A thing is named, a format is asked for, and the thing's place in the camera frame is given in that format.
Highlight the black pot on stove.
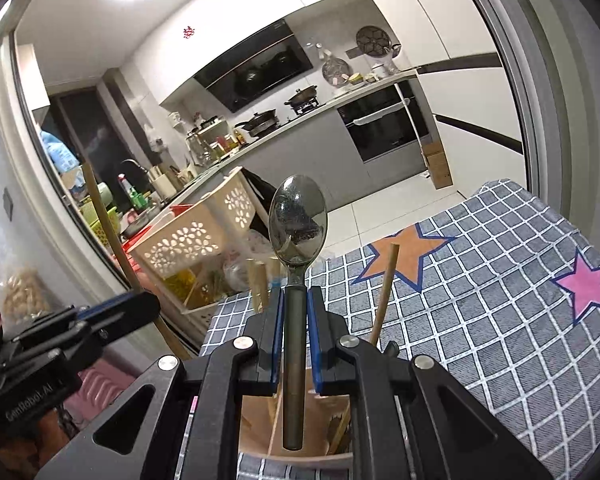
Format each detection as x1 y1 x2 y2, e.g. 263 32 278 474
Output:
285 84 320 115

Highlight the wooden chopstick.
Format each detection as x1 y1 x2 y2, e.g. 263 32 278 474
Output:
83 162 190 361
370 244 400 347

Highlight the pink plastic crate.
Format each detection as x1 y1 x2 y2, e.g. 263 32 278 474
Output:
65 360 134 422

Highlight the bag of nuts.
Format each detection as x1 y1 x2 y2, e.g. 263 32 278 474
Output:
0 269 50 323

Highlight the dark metal spoon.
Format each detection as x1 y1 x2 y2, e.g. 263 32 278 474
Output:
268 174 328 451

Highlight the black range hood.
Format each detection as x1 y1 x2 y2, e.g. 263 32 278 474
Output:
194 18 313 112

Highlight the beige plastic utensil holder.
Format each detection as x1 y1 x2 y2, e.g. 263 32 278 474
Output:
237 366 357 470

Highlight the black wok on stove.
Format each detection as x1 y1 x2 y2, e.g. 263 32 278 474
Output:
235 110 279 138

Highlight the cardboard box on floor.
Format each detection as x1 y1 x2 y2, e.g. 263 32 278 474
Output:
422 142 453 188

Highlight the white refrigerator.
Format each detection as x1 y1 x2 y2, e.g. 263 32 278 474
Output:
373 0 527 196

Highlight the black built-in oven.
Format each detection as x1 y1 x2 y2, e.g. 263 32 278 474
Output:
337 79 429 162

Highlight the beige perforated storage rack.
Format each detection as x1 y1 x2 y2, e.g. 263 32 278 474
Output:
128 167 273 330

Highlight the grey checked tablecloth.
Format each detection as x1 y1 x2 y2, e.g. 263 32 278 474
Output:
199 178 600 480

